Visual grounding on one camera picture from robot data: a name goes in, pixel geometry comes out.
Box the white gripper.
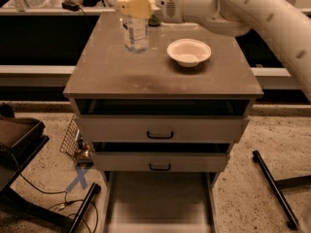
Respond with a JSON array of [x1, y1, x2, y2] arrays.
[[117, 0, 184, 23]]

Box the clear plastic bottle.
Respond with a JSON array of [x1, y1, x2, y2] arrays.
[[121, 16, 149, 53]]

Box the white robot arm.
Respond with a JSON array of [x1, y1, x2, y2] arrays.
[[116, 0, 311, 100]]

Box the grey drawer cabinet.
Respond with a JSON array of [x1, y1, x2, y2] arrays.
[[63, 11, 264, 186]]

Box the top grey drawer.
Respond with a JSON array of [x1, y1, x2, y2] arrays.
[[75, 116, 249, 143]]

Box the grey drawer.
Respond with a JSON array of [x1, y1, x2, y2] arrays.
[[75, 116, 249, 143], [91, 152, 228, 172]]

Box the middle grey drawer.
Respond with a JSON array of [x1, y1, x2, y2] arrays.
[[91, 152, 228, 172]]

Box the bottom open drawer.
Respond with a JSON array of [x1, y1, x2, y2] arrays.
[[103, 172, 219, 233]]

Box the green soda can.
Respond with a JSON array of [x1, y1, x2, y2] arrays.
[[149, 15, 161, 27]]

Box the white paper bowl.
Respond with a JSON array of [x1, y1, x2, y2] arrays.
[[166, 39, 212, 68]]

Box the black power adapter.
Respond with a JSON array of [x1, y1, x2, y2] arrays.
[[61, 1, 80, 12]]

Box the blue tape cross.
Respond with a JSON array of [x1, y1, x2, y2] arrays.
[[66, 165, 91, 192]]

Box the black chair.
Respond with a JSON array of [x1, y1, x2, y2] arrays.
[[0, 103, 45, 191]]

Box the black stand leg left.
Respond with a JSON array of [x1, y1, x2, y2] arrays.
[[66, 183, 101, 233]]

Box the black stand leg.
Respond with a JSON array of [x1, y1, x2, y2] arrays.
[[66, 183, 101, 233], [253, 150, 311, 230]]

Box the black stand leg right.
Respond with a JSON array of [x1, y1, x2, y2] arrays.
[[253, 150, 311, 230]]

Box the wire mesh basket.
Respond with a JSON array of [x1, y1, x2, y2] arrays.
[[59, 117, 92, 165]]

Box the black cable on floor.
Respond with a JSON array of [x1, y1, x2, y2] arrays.
[[13, 155, 99, 233]]

